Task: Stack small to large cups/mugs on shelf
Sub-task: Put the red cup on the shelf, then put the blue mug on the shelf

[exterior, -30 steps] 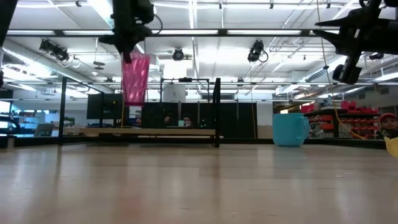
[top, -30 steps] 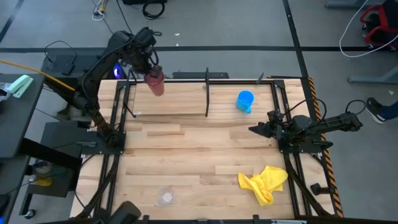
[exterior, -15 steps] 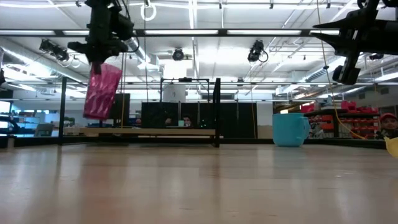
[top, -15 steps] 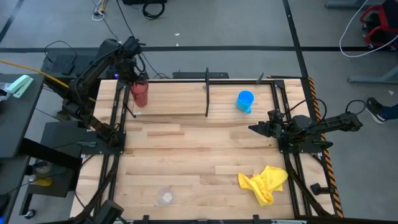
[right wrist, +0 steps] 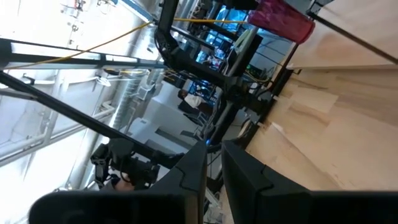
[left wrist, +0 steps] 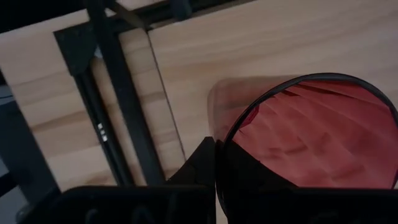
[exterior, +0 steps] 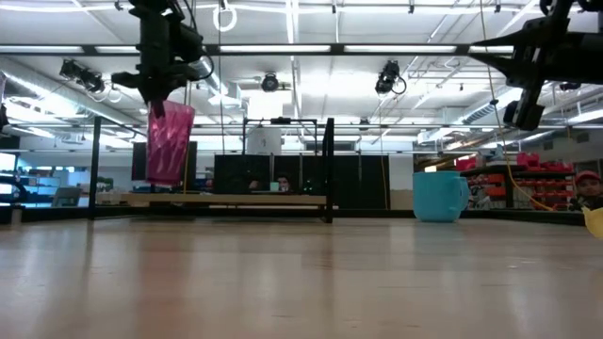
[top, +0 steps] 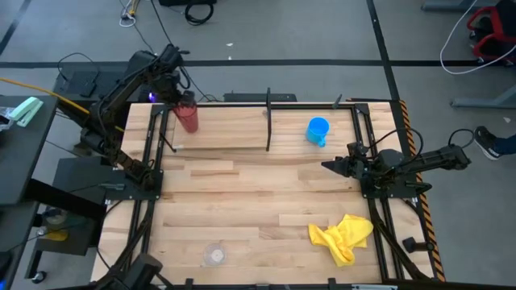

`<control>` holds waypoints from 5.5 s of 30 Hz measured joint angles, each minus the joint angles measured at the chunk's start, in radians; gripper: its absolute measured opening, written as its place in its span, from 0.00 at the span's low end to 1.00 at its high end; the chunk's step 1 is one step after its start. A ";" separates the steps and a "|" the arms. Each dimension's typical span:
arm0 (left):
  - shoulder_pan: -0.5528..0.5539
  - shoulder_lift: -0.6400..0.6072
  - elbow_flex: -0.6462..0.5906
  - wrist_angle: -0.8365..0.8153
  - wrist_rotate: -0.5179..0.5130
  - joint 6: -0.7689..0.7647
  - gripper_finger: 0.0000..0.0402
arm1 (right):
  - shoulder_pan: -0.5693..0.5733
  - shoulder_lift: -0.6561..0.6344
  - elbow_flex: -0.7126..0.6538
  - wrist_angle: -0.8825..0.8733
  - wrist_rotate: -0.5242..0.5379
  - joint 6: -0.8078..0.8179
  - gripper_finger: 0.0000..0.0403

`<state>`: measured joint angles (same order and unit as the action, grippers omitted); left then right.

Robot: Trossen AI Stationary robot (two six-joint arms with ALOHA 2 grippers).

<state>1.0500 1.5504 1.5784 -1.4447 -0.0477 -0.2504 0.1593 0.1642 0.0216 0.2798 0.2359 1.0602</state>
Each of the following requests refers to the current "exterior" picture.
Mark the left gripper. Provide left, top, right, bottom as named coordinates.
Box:
left=111, top=18, right=202, bottom=119

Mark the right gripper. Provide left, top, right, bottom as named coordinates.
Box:
left=469, top=16, right=585, bottom=86

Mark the pink faceted plastic cup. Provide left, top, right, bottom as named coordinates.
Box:
left=145, top=99, right=196, bottom=187

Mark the blue mug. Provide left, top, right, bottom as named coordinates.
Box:
left=412, top=170, right=471, bottom=223

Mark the shelf with red bins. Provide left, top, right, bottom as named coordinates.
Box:
left=449, top=151, right=577, bottom=212

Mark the round black overhead spotlight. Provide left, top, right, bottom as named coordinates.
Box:
left=260, top=72, right=282, bottom=94

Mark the grey chair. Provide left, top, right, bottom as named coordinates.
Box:
left=50, top=186, right=84, bottom=208

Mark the beige cardboard box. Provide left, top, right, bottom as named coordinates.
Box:
left=389, top=188, right=416, bottom=211

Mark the black partition panel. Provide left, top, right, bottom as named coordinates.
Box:
left=214, top=153, right=391, bottom=211

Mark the yellow cloth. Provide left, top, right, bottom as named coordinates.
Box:
left=582, top=206, right=603, bottom=240

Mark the yellow hanging cable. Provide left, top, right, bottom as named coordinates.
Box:
left=479, top=0, right=557, bottom=212

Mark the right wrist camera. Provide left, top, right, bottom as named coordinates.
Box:
left=502, top=80, right=548, bottom=133

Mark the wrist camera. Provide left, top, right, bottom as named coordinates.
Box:
left=502, top=80, right=548, bottom=133
left=176, top=21, right=216, bottom=82

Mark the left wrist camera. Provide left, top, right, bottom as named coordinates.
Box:
left=176, top=21, right=216, bottom=82

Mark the white cable loop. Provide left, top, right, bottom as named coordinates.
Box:
left=211, top=2, right=238, bottom=33

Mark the wooden shelf with black frame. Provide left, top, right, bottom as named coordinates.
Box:
left=88, top=116, right=339, bottom=225

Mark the thin yellow vertical cable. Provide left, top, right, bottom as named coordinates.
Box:
left=380, top=154, right=390, bottom=211

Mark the black aluminium table frame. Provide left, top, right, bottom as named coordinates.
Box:
left=0, top=205, right=586, bottom=227

